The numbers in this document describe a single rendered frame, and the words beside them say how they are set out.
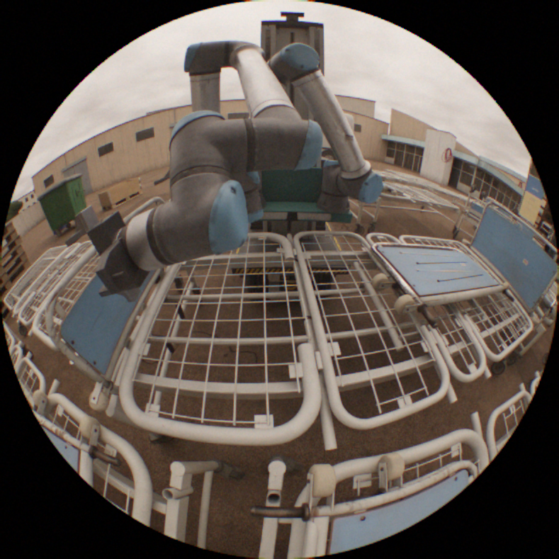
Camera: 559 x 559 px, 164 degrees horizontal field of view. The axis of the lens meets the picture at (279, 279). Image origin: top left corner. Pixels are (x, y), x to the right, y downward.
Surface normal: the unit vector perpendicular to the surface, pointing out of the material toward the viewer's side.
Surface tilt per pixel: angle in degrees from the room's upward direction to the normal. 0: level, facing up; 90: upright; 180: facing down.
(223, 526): 0
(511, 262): 90
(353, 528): 8
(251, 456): 0
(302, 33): 90
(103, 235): 90
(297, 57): 84
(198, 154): 54
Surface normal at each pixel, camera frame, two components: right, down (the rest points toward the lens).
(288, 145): 0.29, 0.70
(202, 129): 0.25, 0.02
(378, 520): 0.14, -0.75
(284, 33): 0.00, 0.64
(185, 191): -0.08, 0.10
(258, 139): 0.29, 0.44
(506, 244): -1.00, 0.04
